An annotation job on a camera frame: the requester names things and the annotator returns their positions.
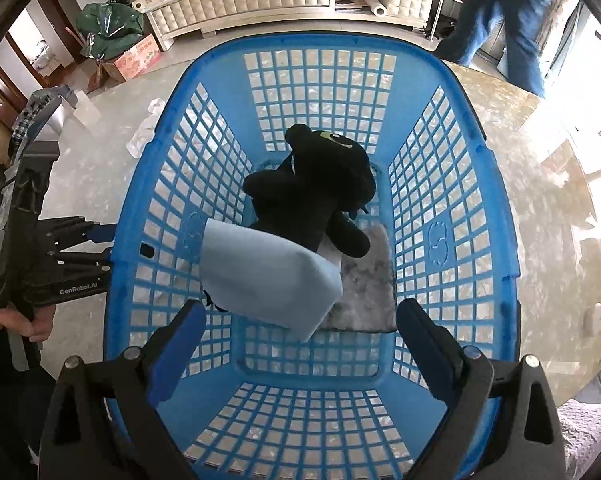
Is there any green plastic bag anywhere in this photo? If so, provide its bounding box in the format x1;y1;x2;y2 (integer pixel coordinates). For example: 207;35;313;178
75;2;146;61

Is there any white crumpled plastic bag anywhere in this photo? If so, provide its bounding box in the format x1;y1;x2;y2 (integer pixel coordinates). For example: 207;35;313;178
125;98;166;159

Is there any printed cardboard box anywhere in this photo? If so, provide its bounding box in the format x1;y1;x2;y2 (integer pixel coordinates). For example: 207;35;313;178
100;34;162;82

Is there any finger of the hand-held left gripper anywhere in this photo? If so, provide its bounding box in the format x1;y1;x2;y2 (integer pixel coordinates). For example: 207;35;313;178
54;247;115;267
40;215;119;249

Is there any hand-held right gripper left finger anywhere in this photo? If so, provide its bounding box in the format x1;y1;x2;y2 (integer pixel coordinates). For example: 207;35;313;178
39;299;208;480

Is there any blue plastic basket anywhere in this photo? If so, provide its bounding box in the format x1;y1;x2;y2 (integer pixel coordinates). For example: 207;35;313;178
103;37;524;480

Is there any person's left hand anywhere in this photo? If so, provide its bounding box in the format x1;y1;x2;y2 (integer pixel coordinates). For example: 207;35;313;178
0;292;57;344

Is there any light blue cloth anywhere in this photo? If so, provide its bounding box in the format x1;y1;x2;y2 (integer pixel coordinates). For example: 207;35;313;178
199;217;344;341

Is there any white paper bag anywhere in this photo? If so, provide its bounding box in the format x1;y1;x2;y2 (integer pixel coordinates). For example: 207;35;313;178
30;87;102;134

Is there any black plush toy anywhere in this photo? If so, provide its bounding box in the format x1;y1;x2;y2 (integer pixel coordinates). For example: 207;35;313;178
244;124;376;257

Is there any grey lace cloth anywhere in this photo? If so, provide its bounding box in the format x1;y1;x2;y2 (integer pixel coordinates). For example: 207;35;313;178
557;400;601;477

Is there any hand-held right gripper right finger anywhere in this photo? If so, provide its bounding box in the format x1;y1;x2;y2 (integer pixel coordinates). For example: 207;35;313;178
397;298;567;480

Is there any person's left forearm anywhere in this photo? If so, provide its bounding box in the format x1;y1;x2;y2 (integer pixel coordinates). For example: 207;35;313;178
0;305;58;480

